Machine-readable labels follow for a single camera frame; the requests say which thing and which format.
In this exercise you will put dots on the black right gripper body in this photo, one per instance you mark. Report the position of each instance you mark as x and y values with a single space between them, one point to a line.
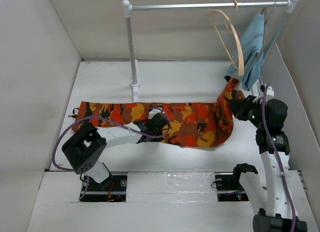
250 110

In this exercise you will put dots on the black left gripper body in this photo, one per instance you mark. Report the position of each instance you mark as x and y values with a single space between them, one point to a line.
156 140

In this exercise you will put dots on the orange camouflage trousers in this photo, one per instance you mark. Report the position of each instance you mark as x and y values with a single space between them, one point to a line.
191 124

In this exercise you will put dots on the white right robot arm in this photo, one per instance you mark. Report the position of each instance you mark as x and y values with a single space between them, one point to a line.
272 205

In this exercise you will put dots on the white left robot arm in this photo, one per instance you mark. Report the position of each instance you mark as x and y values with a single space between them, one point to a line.
86 145

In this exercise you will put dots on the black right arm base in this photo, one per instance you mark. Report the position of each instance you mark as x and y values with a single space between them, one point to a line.
227 189

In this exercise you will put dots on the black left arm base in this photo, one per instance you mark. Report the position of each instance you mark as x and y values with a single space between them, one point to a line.
114 191

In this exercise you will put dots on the grey hanger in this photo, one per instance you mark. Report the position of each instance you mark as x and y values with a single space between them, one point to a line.
265 22

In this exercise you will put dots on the light blue hanging cloth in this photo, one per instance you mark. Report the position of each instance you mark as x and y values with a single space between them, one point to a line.
251 44

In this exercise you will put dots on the silver white clothes rack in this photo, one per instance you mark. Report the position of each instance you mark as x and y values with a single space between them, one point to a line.
193 30

